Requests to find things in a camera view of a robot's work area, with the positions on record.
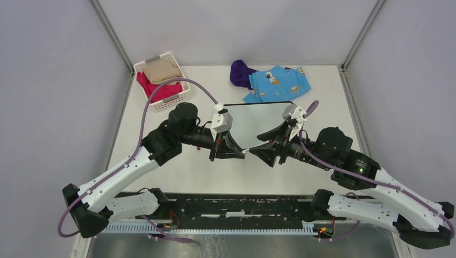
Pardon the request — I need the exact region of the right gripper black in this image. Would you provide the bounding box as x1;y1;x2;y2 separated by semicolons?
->
248;119;332;170

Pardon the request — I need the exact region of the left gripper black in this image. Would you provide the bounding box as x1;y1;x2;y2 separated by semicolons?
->
180;126;245;162

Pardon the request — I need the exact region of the marker pen white barrel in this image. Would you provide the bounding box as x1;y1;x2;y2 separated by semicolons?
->
242;141;270;154

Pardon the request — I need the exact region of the whiteboard with black frame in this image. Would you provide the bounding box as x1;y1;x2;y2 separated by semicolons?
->
225;102;292;148

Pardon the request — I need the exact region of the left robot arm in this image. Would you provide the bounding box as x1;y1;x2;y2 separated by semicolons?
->
58;102;245;238

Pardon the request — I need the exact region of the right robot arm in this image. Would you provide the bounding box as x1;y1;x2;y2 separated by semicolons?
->
250;123;455;250

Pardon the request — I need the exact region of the blue patterned cloth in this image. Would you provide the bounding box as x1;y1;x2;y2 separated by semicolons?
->
243;66;311;104

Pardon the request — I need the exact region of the purple cloth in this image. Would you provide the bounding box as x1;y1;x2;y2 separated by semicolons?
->
230;60;257;90

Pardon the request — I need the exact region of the pink cloth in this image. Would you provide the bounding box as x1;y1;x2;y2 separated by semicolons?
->
137;72;183;104

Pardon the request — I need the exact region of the beige folded cloth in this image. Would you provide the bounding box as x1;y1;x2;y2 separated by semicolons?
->
143;60;182;84

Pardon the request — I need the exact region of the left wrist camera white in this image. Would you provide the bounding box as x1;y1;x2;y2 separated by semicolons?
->
210;102;233;141

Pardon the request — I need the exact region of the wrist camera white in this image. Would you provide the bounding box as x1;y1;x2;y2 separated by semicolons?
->
210;102;233;141
282;104;307;141

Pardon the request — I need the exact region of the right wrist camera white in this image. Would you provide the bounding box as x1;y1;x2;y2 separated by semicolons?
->
282;104;307;141

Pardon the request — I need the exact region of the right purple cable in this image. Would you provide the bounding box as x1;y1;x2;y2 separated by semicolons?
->
298;99;456;241

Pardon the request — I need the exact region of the purple cable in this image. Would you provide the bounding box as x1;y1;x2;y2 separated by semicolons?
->
298;99;456;241
58;77;219;239

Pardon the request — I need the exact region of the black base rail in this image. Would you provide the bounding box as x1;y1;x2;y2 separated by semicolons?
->
117;192;347;232

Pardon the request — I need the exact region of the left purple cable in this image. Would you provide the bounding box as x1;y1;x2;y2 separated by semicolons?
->
58;77;219;239

